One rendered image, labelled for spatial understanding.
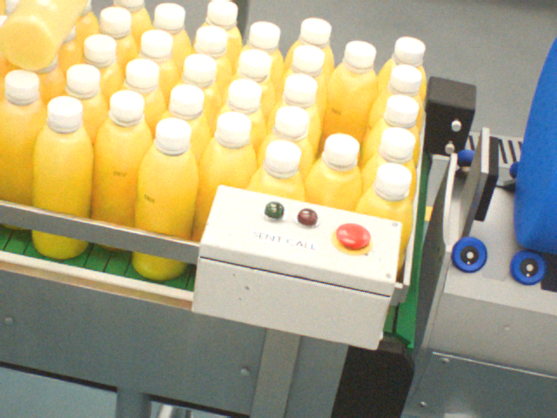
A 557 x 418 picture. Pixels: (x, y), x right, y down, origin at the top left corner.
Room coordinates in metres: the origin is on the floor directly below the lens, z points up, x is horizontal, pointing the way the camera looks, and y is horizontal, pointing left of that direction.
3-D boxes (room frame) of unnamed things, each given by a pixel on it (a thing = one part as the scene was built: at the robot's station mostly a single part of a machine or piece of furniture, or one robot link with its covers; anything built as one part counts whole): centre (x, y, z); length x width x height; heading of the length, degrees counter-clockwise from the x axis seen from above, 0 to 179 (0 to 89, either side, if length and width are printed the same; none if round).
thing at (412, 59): (1.34, -0.13, 1.09); 0.04 x 0.04 x 0.02
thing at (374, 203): (1.05, -0.12, 0.99); 0.07 x 0.07 x 0.19
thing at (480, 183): (1.21, -0.25, 0.99); 0.10 x 0.02 x 0.12; 178
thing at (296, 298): (0.93, -0.03, 1.05); 0.20 x 0.10 x 0.10; 88
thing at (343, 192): (1.09, -0.06, 0.99); 0.07 x 0.07 x 0.19
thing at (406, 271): (1.21, -0.17, 0.96); 0.40 x 0.01 x 0.03; 178
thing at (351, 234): (0.93, -0.08, 1.11); 0.04 x 0.04 x 0.01
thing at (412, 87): (1.27, -0.13, 1.09); 0.04 x 0.04 x 0.02
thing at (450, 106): (1.41, -0.21, 0.95); 0.10 x 0.07 x 0.10; 178
